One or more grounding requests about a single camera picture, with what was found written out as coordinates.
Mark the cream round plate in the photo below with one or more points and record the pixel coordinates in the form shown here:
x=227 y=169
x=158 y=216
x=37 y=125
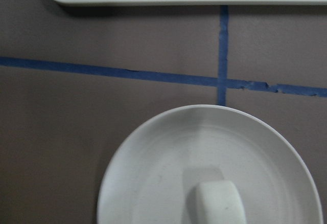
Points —
x=152 y=177

